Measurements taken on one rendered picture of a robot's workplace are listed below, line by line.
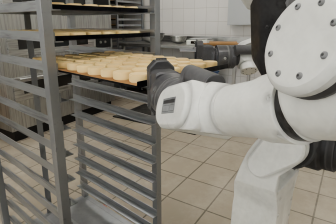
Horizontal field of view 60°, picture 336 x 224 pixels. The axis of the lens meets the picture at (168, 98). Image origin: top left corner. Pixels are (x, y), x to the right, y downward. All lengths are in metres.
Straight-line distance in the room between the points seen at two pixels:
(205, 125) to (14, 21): 2.94
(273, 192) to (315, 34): 0.51
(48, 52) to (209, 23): 3.89
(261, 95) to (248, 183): 0.44
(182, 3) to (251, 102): 4.59
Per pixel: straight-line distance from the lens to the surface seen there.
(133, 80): 0.70
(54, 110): 0.94
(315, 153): 0.64
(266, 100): 0.28
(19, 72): 3.24
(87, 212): 1.81
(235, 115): 0.32
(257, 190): 0.71
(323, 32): 0.22
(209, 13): 4.64
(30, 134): 1.20
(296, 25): 0.23
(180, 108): 0.38
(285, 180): 0.75
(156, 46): 1.18
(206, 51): 1.10
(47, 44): 0.90
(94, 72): 0.82
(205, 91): 0.37
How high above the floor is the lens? 1.18
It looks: 15 degrees down
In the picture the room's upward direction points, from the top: straight up
